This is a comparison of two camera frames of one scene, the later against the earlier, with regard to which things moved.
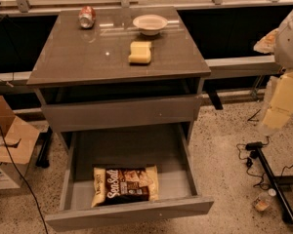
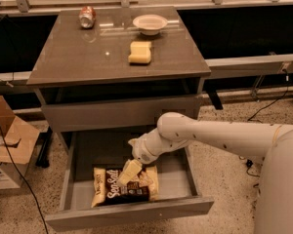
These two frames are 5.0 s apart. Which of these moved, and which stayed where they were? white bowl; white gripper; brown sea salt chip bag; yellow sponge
Moved: white gripper
Stayed: yellow sponge; brown sea salt chip bag; white bowl
